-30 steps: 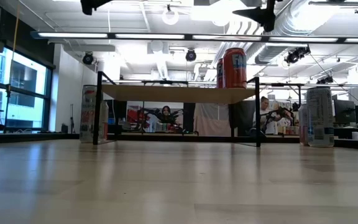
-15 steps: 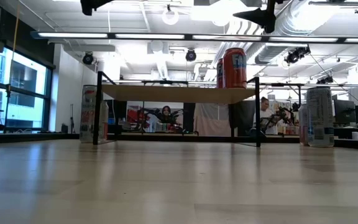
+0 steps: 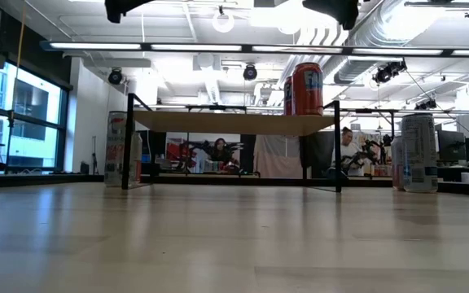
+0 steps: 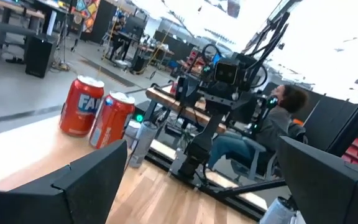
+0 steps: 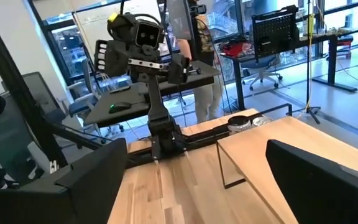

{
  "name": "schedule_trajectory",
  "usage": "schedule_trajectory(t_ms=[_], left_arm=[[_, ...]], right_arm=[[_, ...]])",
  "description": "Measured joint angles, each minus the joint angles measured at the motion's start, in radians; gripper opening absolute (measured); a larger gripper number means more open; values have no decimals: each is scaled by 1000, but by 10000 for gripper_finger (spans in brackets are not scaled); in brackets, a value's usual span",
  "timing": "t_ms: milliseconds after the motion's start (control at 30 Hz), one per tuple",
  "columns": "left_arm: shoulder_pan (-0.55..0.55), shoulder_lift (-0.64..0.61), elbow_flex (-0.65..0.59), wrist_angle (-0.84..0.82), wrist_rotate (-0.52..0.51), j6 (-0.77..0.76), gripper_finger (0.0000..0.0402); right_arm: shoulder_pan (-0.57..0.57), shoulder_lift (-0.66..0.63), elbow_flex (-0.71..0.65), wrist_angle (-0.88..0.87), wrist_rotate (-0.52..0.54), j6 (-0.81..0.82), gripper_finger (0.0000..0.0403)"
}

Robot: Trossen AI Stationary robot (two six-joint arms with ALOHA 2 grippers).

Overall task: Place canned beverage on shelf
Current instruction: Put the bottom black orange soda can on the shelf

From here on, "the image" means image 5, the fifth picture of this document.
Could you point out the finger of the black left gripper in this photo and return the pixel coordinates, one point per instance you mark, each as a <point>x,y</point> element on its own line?
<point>117,59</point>
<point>179,70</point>

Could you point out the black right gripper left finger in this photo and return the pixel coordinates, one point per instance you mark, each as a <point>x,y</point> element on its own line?
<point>57,199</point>

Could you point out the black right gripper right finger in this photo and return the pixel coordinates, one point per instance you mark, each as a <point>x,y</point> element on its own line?
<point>322,193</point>

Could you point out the tall white can red print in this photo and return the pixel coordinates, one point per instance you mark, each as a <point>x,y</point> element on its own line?
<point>239,127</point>

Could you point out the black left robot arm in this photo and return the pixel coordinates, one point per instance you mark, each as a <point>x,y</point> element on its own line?
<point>158,102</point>

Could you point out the wooden shelf black metal legs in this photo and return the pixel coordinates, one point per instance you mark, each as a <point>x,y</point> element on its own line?
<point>291,149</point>

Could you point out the black desk clamp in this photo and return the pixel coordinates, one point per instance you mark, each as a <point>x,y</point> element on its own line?
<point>194,71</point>

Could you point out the dark grey desk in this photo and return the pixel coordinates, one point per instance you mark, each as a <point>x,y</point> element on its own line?
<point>135,96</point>

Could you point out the person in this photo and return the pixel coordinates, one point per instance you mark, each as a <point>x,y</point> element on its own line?
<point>208,99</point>

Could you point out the yellow label tag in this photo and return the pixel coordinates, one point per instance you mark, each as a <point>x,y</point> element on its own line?
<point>113,17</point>

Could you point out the large glass window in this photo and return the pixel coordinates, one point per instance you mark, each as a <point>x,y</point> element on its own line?
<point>70,46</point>

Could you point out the black computer mouse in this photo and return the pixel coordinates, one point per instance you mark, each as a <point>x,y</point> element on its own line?
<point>120,108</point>

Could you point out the grey flat panel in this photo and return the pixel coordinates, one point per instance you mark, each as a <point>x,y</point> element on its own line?
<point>179,18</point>

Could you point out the red cloth bundle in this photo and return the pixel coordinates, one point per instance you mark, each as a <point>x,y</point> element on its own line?
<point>238,49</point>

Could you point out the blue office chair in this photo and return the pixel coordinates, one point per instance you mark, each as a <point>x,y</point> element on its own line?
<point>259,67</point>

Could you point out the dark grey chair back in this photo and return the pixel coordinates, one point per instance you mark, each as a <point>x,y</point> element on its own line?
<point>39,93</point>

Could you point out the black perforated panel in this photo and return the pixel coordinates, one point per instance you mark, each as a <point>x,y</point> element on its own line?
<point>275,31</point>

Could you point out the black tripod stand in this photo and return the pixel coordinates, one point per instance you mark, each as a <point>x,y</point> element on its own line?
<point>307,62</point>

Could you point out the black standing desk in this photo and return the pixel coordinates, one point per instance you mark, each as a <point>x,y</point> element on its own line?
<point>332,62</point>

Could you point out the red stool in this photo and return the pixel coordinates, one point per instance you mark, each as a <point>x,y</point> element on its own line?
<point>345,42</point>

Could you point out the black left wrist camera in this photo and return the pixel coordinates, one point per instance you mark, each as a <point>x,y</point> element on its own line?
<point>148,34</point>

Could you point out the black rig frame post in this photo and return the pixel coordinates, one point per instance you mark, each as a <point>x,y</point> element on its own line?
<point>29,102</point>

